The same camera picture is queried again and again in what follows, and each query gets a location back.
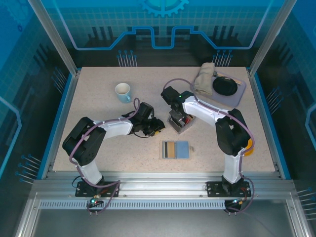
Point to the light blue mug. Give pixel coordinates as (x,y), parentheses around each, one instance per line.
(122,95)

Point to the beige folded cloth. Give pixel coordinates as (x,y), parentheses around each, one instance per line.
(203,79)

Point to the aluminium table rail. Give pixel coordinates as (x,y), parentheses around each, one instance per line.
(160,184)

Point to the black round plate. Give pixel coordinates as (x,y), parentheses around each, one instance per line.
(224,86)

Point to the small striped box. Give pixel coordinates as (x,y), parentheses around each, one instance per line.
(185,128)

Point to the aluminium frame post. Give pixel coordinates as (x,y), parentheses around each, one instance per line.
(268,42)
(58,42)

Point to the wooden utensil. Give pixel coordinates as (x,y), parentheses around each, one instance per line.
(234,79)

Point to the lavender tray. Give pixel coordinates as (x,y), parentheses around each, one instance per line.
(237,98)

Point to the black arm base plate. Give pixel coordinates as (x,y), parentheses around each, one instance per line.
(81,190)
(212,190)

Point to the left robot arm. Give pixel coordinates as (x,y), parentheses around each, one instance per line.
(84,143)

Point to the gold card with black stripe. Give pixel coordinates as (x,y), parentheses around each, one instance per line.
(172,150)

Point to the row of colour swatches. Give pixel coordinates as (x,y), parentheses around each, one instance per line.
(184,149)

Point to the yellow plastic object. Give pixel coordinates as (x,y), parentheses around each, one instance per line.
(250,148)

